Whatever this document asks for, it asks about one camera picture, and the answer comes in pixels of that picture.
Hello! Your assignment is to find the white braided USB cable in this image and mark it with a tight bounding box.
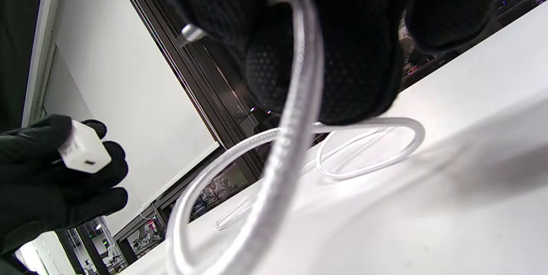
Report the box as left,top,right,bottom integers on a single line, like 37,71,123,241
165,0,426,275

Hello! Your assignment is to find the person's left hand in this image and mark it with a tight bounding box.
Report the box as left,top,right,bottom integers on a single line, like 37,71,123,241
0,115,129,255

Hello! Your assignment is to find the dark window frame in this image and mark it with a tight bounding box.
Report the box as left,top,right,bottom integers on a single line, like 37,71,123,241
110,0,274,190

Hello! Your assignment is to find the white charger head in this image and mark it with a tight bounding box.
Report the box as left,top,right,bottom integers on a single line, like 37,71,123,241
57,120,112,174

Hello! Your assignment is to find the person's right hand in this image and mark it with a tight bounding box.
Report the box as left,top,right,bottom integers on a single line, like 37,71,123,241
143,0,506,126

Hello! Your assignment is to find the thin white cable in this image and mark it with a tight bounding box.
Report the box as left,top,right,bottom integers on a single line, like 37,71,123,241
214,128,391,231

